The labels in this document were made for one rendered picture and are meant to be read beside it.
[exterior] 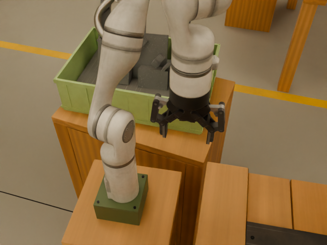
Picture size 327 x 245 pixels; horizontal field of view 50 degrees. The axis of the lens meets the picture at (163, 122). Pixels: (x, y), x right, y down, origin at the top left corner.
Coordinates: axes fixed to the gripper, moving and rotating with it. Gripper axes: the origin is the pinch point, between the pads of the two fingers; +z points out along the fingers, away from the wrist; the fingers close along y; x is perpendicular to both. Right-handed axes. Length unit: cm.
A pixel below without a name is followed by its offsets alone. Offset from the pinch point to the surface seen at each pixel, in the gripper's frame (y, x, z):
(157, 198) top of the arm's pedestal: -9.1, 11.2, 44.9
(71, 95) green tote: -53, 50, 41
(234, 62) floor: 17, 211, 130
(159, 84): -20, 66, 43
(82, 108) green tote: -50, 50, 48
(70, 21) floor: -150, 248, 130
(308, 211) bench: 38, 14, 42
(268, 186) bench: 26, 21, 42
